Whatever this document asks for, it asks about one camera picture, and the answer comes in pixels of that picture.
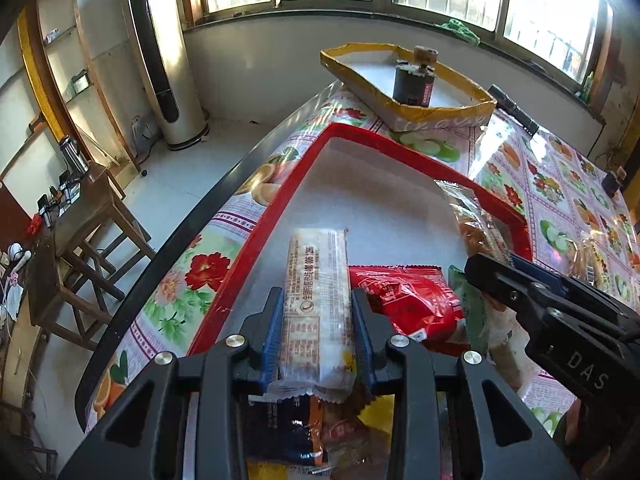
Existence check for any clear pastry packet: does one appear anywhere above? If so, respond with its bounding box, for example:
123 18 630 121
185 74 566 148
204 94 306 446
435 180 514 264

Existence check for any dark blue snack packet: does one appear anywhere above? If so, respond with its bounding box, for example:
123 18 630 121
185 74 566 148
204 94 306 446
243 396 324 467

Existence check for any white tower air conditioner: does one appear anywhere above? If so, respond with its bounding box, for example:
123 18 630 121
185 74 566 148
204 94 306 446
122 0 209 151

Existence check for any yellow cracker snack packet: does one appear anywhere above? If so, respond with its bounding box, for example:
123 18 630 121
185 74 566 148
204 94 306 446
358 394 395 436

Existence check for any floral wrapped snack packet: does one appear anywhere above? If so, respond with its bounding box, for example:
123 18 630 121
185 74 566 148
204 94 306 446
589 240 613 294

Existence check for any wooden stool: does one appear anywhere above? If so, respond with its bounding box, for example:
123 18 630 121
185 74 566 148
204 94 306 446
25 162 155 351

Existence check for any green long snack packet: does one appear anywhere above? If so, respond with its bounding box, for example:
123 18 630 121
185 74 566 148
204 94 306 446
448 266 489 356

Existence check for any clear striped biscuit packet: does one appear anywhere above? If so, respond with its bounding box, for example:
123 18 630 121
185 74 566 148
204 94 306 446
570 237 597 285

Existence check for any clear peanut snack packet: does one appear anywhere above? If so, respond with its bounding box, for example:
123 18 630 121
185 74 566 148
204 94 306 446
310 402 390 479

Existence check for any black flashlight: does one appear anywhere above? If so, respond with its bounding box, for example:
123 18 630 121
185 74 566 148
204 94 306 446
487 84 539 136

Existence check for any black weight in yellow tray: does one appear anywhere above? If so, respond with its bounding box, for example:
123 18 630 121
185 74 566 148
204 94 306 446
393 46 438 107

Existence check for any yellow shallow tray box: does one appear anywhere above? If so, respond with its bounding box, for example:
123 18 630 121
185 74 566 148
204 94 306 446
320 42 497 132

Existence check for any green cloth on windowsill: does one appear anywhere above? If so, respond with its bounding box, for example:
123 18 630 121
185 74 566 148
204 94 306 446
438 18 480 47

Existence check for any red shallow tray box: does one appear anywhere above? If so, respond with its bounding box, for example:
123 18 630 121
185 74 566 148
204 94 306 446
188 124 533 354

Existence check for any white long biscuit packet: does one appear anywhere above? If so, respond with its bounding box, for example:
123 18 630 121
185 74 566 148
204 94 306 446
268 229 357 403

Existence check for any small black weight far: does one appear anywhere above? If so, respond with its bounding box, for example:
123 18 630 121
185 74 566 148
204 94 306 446
602 166 627 198

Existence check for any red snack packet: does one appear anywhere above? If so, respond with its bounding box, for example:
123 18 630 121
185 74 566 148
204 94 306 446
349 266 471 356

